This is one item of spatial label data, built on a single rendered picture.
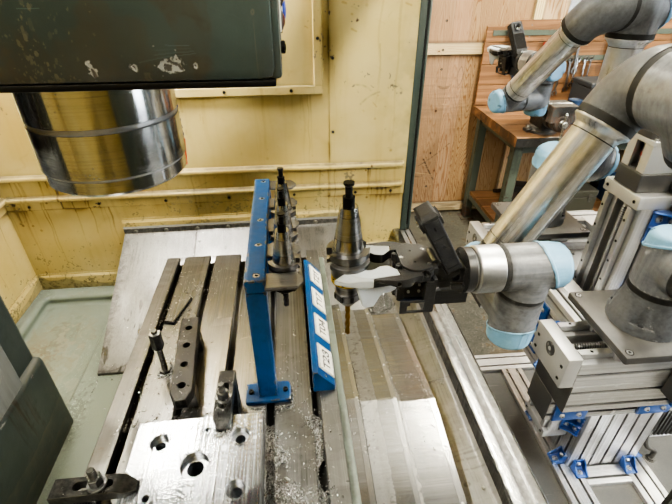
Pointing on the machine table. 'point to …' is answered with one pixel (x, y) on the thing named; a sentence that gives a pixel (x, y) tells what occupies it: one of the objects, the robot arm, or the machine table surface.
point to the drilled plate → (198, 462)
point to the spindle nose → (104, 139)
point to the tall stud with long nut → (159, 350)
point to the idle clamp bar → (191, 342)
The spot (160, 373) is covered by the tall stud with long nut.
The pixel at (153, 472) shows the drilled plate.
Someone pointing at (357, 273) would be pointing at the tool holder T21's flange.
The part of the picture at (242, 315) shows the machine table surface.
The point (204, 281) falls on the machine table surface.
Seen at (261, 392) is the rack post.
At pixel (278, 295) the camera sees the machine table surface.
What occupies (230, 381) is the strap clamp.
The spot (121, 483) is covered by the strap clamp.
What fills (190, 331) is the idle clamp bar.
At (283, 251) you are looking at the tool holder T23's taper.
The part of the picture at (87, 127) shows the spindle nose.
